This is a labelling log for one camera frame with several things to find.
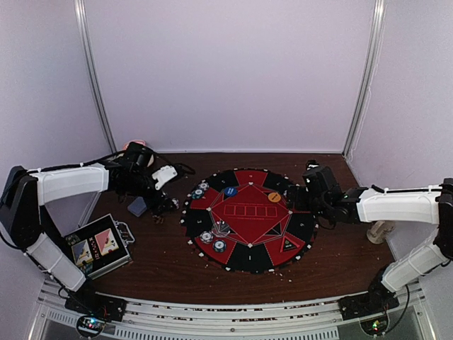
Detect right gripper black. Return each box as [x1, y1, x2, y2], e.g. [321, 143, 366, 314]
[286, 185, 330, 220]

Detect green fifty chips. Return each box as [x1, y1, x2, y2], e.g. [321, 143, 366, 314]
[192, 188, 205, 199]
[212, 239, 227, 253]

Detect orange big blind button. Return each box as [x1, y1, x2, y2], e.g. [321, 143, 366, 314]
[268, 192, 282, 203]

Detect black triangle all-in marker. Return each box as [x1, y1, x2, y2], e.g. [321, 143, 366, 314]
[280, 237, 299, 252]

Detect clear acrylic dealer button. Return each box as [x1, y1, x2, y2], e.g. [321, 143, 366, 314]
[212, 220, 231, 237]

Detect blue small blind button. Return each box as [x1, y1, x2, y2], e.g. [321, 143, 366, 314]
[224, 186, 237, 197]

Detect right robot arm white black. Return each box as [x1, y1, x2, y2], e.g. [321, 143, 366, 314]
[284, 161, 452, 320]

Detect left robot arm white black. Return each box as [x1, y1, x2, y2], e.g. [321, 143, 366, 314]
[1, 142, 195, 315]

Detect brown poker chip stack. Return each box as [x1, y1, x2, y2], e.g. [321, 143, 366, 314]
[153, 215, 164, 225]

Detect blue playing card deck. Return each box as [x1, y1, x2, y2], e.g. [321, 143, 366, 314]
[127, 197, 147, 217]

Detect round wooden plate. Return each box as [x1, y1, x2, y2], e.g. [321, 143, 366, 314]
[147, 154, 155, 168]

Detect red white patterned bowl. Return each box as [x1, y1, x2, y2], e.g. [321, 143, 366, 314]
[122, 140, 147, 150]

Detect cream ceramic mug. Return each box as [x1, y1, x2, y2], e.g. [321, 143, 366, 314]
[367, 220, 395, 244]

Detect aluminium poker case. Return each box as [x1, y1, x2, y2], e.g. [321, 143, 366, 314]
[64, 214, 135, 280]

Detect round red black poker mat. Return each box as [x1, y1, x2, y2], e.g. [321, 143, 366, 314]
[180, 168, 319, 273]

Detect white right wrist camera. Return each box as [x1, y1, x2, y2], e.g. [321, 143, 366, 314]
[306, 159, 319, 170]

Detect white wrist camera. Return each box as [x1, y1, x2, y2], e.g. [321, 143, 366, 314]
[151, 165, 178, 191]
[306, 159, 319, 170]

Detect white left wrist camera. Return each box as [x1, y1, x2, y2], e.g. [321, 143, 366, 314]
[151, 165, 178, 191]

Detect right aluminium frame post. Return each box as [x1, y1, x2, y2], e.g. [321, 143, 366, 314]
[342, 0, 387, 159]

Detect aluminium frame post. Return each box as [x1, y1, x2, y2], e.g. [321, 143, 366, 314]
[74, 0, 117, 152]
[342, 0, 387, 159]

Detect front aluminium rail base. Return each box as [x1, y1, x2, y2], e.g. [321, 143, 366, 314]
[28, 290, 440, 340]

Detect left aluminium frame post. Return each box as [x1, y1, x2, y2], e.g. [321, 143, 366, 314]
[74, 0, 117, 152]

